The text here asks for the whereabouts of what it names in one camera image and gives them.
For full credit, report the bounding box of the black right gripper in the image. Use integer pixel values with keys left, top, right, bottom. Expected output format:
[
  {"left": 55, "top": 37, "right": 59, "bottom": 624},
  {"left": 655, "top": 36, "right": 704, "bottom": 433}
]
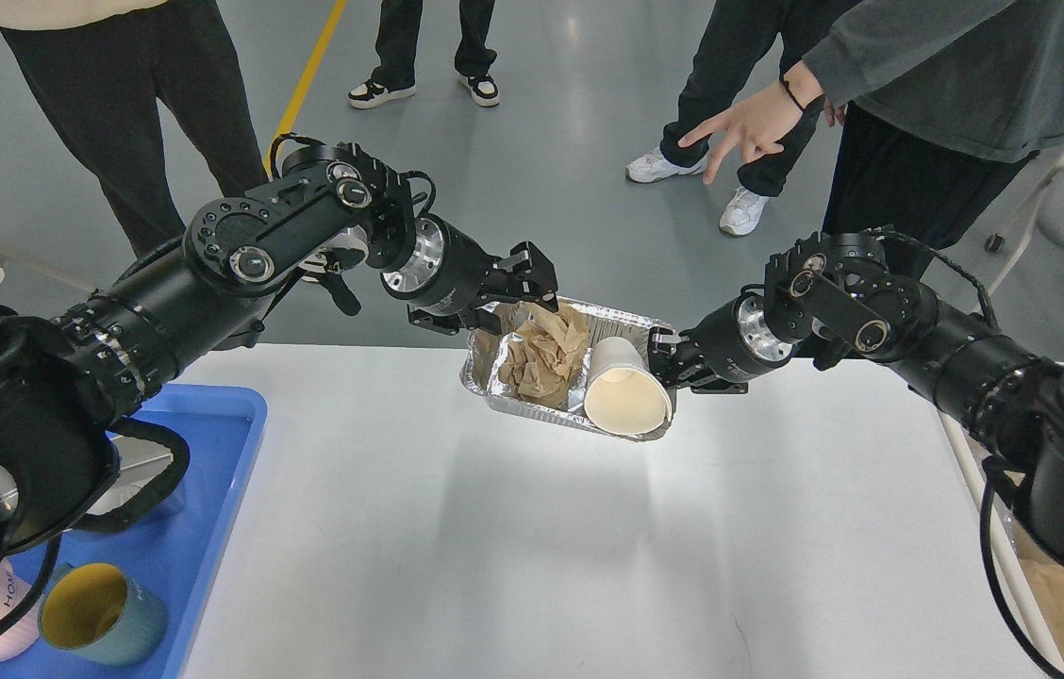
[{"left": 648, "top": 292, "right": 795, "bottom": 392}]

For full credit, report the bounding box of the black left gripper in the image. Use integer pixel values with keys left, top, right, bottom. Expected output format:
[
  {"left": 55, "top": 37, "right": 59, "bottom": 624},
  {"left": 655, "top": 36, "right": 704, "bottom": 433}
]
[{"left": 381, "top": 215, "right": 558, "bottom": 336}]

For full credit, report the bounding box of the white paper cup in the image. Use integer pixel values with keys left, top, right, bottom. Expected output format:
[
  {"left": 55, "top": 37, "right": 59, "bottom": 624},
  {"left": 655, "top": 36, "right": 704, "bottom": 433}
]
[{"left": 583, "top": 337, "right": 674, "bottom": 436}]

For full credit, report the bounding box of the crushed clear plastic bottle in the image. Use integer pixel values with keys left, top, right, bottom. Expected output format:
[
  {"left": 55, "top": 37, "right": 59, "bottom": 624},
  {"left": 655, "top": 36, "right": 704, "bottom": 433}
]
[{"left": 460, "top": 295, "right": 677, "bottom": 436}]

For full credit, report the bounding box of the stainless steel rectangular tray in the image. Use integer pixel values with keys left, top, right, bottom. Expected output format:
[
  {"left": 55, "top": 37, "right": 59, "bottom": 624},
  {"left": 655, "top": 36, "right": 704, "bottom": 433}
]
[{"left": 87, "top": 435, "right": 174, "bottom": 517}]

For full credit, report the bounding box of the blue-green mug yellow inside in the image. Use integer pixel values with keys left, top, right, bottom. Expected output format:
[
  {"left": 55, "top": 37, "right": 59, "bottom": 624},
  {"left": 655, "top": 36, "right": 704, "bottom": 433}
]
[{"left": 38, "top": 562, "right": 169, "bottom": 667}]

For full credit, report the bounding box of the pink ribbed mug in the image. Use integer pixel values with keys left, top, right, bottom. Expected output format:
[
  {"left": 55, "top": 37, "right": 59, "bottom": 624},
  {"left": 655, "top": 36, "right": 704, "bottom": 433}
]
[{"left": 0, "top": 558, "right": 41, "bottom": 662}]

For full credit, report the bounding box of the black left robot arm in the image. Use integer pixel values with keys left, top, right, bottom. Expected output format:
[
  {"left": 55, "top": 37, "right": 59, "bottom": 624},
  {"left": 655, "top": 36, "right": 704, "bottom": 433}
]
[{"left": 0, "top": 137, "right": 558, "bottom": 563}]

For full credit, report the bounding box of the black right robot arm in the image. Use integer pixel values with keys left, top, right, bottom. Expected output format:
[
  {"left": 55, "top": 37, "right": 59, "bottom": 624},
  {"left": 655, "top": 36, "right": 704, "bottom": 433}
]
[{"left": 648, "top": 227, "right": 1064, "bottom": 678}]

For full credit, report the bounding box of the bystander bare hand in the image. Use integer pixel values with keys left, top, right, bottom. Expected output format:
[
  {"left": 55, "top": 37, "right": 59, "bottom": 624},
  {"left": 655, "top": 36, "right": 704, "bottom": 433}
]
[{"left": 679, "top": 61, "right": 822, "bottom": 185}]

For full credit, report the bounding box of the person with black-white sneakers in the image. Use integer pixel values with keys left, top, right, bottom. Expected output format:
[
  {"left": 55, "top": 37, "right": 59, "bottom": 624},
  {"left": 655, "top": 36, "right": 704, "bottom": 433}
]
[{"left": 347, "top": 0, "right": 501, "bottom": 112}]

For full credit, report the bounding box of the person with white sneakers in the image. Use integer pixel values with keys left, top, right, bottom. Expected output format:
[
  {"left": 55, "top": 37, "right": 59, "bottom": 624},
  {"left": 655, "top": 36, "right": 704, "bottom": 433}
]
[{"left": 624, "top": 0, "right": 858, "bottom": 239}]

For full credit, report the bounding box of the person with grey sneakers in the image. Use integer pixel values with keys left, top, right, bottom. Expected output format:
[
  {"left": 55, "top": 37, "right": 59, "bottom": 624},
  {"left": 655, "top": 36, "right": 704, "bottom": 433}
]
[{"left": 678, "top": 0, "right": 1064, "bottom": 279}]

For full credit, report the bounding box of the blue plastic tray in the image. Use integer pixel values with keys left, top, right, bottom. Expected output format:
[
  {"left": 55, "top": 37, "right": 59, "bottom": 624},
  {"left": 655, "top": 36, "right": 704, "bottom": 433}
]
[{"left": 0, "top": 383, "right": 266, "bottom": 678}]

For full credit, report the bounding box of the person in cream top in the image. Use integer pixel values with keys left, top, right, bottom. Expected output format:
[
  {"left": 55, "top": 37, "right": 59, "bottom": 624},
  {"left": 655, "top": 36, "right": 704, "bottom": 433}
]
[{"left": 0, "top": 1, "right": 266, "bottom": 256}]

